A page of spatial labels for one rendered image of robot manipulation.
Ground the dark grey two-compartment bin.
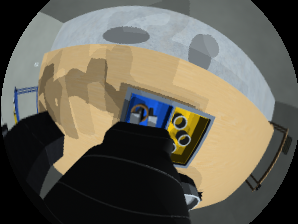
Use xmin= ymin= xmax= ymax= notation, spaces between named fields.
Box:
xmin=120 ymin=87 xmax=216 ymax=169

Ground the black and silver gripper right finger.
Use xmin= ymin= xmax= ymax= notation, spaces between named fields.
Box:
xmin=147 ymin=107 xmax=157 ymax=127

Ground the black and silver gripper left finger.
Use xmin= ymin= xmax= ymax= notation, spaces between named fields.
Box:
xmin=129 ymin=107 xmax=145 ymax=125

